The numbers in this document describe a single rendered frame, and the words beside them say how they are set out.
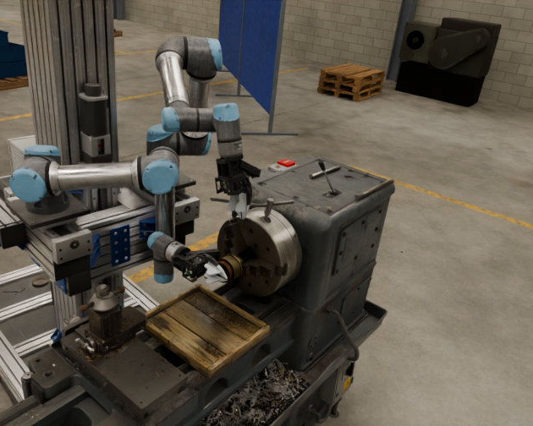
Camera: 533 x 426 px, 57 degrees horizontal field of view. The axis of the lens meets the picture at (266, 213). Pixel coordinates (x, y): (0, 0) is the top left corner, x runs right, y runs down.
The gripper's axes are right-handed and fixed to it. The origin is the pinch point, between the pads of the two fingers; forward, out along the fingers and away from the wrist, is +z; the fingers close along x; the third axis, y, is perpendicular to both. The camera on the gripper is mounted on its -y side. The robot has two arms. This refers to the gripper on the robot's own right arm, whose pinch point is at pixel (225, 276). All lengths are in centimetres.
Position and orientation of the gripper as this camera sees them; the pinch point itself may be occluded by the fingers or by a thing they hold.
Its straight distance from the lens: 168.9
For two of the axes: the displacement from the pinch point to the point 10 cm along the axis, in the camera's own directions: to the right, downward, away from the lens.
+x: 1.0, -8.9, -4.5
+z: 7.7, 3.5, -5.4
